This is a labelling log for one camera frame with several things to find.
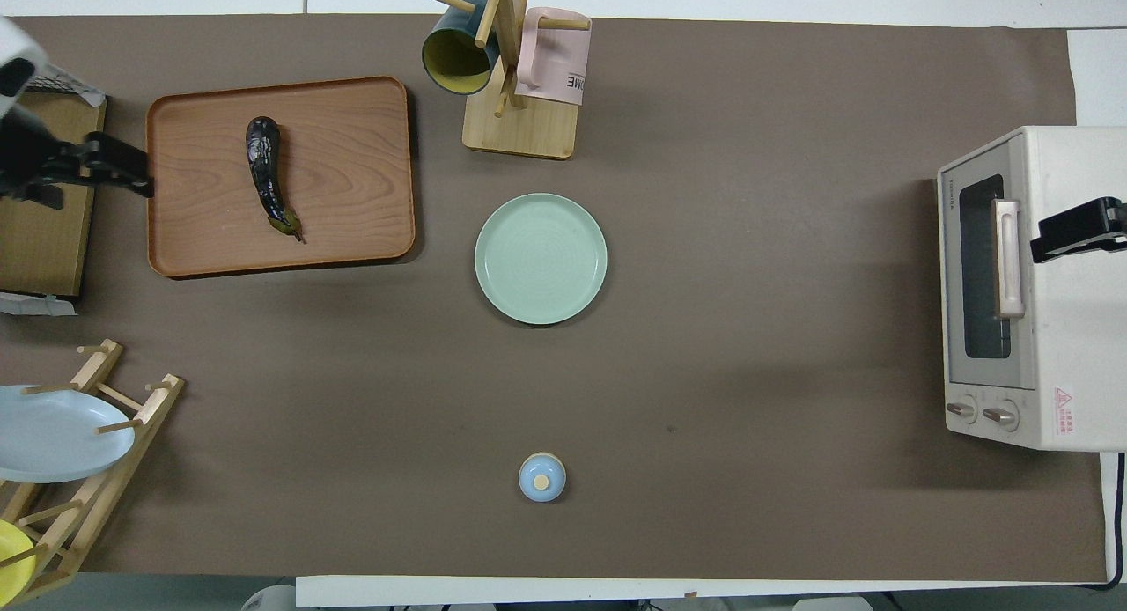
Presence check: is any black oven power cord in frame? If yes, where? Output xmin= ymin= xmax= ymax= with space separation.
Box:
xmin=1092 ymin=453 xmax=1127 ymax=592

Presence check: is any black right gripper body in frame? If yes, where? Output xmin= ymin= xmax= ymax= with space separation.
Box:
xmin=1092 ymin=197 xmax=1127 ymax=245

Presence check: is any pink mug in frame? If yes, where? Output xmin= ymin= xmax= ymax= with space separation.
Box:
xmin=515 ymin=6 xmax=593 ymax=107

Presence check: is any wooden mug tree stand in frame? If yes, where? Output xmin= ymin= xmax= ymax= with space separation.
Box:
xmin=421 ymin=0 xmax=593 ymax=161

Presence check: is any wooden two-tier shelf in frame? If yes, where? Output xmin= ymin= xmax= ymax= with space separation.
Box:
xmin=0 ymin=92 xmax=108 ymax=299

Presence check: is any brown table mat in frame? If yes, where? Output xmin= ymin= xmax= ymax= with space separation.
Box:
xmin=0 ymin=14 xmax=1109 ymax=585

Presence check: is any pale green plate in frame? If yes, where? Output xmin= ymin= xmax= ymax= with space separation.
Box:
xmin=475 ymin=193 xmax=608 ymax=327

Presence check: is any blue mug yellow inside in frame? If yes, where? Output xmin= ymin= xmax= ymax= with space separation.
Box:
xmin=421 ymin=0 xmax=503 ymax=97

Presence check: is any light blue plate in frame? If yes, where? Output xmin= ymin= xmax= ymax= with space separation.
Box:
xmin=0 ymin=384 xmax=136 ymax=484

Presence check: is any dark purple eggplant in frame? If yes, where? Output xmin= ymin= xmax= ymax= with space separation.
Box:
xmin=246 ymin=116 xmax=306 ymax=244

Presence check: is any white toaster oven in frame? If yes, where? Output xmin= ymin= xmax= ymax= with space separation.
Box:
xmin=936 ymin=125 xmax=1127 ymax=453

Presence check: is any yellow plate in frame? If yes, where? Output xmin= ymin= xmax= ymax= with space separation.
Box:
xmin=0 ymin=519 xmax=38 ymax=603

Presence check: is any black wire basket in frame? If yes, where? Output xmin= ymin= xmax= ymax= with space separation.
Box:
xmin=19 ymin=72 xmax=80 ymax=95

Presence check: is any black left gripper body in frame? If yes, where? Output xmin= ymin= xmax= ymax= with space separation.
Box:
xmin=0 ymin=109 xmax=89 ymax=200

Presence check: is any wooden plate rack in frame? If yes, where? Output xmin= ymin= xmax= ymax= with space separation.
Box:
xmin=0 ymin=338 xmax=186 ymax=605

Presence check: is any white quilted cloth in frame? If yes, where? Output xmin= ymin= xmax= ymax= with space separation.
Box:
xmin=35 ymin=61 xmax=108 ymax=110

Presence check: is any brown wooden tray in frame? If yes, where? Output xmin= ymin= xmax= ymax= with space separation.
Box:
xmin=145 ymin=76 xmax=416 ymax=280

